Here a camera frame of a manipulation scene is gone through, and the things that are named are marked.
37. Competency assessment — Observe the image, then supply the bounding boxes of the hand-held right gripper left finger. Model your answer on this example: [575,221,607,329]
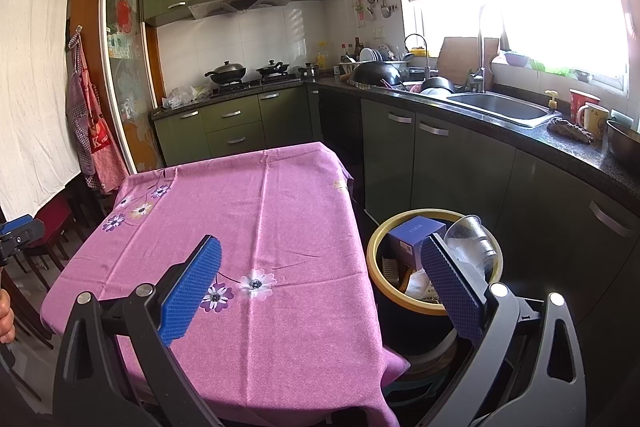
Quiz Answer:
[52,234,223,427]

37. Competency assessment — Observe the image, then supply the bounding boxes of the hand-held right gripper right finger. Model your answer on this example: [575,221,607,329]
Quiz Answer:
[421,234,588,427]

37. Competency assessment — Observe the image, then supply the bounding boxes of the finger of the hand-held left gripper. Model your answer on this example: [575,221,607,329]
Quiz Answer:
[0,219,45,258]
[0,216,32,237]

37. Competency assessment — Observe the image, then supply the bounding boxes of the white tissue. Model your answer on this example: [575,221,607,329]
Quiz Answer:
[405,269,441,303]

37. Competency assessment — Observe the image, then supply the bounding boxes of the clear plastic cup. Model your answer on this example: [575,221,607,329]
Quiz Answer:
[444,215,502,263]

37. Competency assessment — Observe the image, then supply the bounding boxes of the dark blue box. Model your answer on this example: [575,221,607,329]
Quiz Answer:
[387,221,448,270]

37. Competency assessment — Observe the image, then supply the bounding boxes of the yellow rimmed dark bin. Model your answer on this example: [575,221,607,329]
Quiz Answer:
[366,208,506,358]

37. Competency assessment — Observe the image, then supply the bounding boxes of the person's left hand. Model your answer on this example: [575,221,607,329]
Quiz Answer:
[0,289,16,344]

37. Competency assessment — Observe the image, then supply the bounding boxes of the dark wooden chair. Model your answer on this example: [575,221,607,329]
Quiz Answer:
[25,194,81,268]

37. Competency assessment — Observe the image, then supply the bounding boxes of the red checked apron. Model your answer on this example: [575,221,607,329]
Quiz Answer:
[80,52,130,194]

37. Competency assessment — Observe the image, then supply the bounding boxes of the pink floral tablecloth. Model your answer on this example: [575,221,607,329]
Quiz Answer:
[40,141,411,427]

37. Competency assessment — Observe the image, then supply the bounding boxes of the white hanging sheet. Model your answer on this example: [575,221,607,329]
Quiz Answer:
[0,0,83,220]

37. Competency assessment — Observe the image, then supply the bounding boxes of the green drawer base cabinet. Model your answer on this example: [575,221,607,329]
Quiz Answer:
[151,84,321,168]

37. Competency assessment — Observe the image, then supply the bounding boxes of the flower print glass door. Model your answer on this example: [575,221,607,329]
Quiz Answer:
[97,0,166,175]

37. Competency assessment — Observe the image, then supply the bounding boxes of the steel sink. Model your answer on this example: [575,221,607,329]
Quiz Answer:
[446,91,563,128]

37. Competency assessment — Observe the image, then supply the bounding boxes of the crumpled plastic bags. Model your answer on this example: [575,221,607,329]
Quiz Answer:
[161,84,213,110]

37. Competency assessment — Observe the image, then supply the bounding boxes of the brown scrubbing cloth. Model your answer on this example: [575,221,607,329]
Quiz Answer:
[546,117,596,144]

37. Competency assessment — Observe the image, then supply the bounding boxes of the black pot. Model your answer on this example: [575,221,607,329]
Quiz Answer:
[420,77,456,95]

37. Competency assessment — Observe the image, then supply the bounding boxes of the tall steel faucet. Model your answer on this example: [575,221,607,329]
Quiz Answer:
[470,2,493,94]

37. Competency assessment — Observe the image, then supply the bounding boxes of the black gas stove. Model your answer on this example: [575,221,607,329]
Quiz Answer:
[210,74,303,95]

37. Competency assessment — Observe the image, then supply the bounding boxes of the black lidded wok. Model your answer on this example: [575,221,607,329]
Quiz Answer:
[204,60,248,85]

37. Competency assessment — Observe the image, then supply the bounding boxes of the pale yellow mug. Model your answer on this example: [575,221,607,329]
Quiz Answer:
[577,103,611,135]

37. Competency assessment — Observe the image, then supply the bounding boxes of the steel mixing bowl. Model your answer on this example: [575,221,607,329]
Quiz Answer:
[606,119,640,172]

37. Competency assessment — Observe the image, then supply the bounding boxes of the large black wok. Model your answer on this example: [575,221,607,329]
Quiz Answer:
[349,61,403,88]

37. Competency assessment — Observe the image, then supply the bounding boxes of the red mug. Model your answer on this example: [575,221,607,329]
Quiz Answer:
[569,88,601,125]

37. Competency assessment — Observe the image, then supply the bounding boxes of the curved black faucet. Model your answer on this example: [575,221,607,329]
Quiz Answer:
[404,33,432,80]

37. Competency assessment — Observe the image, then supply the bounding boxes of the black lidded frying pan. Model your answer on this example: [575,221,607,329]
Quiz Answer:
[256,60,291,79]

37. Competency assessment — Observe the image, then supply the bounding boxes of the brown cutting board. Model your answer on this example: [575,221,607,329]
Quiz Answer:
[437,37,501,80]

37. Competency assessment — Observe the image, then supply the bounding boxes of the green plastic item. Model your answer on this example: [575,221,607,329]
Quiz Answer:
[530,59,571,78]

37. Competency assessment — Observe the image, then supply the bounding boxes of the white plates in rack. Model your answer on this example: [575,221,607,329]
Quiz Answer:
[359,48,396,64]

